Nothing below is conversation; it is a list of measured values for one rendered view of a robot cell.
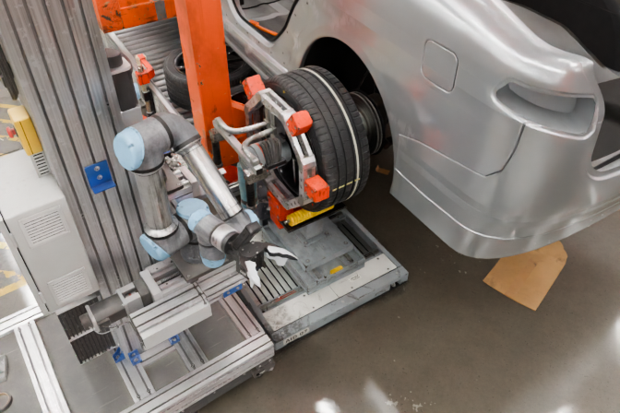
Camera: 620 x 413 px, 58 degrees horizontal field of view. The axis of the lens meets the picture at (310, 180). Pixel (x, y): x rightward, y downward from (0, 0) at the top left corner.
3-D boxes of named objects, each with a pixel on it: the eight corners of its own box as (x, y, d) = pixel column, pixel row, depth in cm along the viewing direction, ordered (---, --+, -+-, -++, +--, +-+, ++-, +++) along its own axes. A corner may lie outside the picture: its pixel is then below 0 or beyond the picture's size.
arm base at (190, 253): (191, 270, 208) (187, 252, 202) (173, 245, 218) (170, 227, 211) (227, 253, 215) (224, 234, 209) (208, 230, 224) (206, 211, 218)
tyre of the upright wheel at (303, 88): (291, 44, 273) (298, 157, 313) (247, 57, 264) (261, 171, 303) (374, 97, 227) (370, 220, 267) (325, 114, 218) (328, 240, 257)
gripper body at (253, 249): (268, 268, 164) (239, 248, 170) (269, 246, 159) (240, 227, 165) (249, 281, 159) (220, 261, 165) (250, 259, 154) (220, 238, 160)
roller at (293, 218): (338, 208, 283) (339, 199, 279) (288, 230, 271) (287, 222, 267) (331, 202, 286) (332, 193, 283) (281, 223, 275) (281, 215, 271)
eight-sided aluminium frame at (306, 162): (315, 225, 260) (316, 129, 225) (304, 230, 257) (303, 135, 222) (259, 163, 295) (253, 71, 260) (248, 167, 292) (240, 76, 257)
